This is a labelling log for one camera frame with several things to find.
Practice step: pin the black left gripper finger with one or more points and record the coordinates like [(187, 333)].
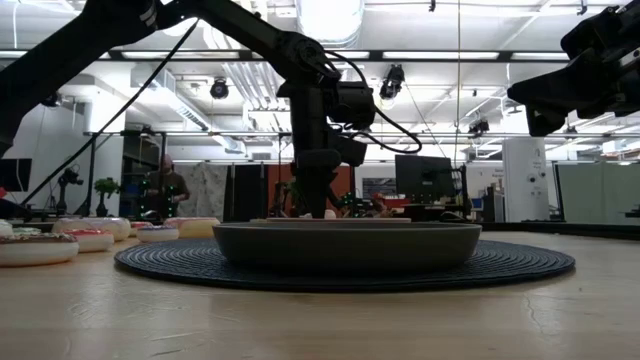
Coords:
[(317, 195)]

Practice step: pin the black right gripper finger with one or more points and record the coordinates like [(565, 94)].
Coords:
[(555, 75), (560, 95)]

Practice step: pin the small white-iced donut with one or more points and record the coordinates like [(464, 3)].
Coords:
[(331, 215)]

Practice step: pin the large pink-iced donut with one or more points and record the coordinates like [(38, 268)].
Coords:
[(195, 229)]

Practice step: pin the small blue-iced donut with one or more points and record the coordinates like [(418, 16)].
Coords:
[(157, 235)]

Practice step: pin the small red dark-drizzle donut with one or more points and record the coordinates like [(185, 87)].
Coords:
[(140, 226)]

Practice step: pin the large purple-iced donut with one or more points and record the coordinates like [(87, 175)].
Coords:
[(107, 225)]

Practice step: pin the small red-iced donut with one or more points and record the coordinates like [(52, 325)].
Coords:
[(92, 242)]

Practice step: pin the small green-iced donut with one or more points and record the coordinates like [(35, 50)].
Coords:
[(26, 231)]

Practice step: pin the large white-iced blue-drizzle donut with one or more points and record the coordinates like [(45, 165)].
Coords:
[(5, 229)]

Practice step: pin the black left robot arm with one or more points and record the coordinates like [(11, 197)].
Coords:
[(250, 30)]

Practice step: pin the orange panel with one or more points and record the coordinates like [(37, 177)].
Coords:
[(345, 180)]

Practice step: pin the grey round plate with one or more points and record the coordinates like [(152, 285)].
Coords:
[(345, 250)]

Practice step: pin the pink round plate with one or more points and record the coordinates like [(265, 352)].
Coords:
[(380, 220)]

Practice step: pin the white cabinet pillar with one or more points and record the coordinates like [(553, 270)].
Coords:
[(525, 180)]

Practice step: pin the grey-green partition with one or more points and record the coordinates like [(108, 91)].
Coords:
[(600, 195)]

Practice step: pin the black monitor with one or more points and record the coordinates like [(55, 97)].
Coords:
[(424, 176), (15, 175)]

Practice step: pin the person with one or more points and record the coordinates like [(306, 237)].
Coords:
[(167, 187)]

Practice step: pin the round dark woven placemat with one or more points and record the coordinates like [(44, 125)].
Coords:
[(150, 265)]

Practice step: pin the dark shelf unit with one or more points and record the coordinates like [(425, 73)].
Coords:
[(132, 165)]

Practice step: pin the small green potted plant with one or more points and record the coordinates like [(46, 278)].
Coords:
[(106, 187)]

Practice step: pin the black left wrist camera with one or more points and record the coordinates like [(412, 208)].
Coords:
[(355, 105)]

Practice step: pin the black ceiling-mounted camera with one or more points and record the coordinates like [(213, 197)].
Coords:
[(392, 82), (478, 126), (219, 89)]

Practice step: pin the silver ventilation duct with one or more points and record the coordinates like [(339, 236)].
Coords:
[(330, 20)]

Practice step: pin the black camera on tripod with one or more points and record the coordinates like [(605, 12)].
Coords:
[(67, 177)]

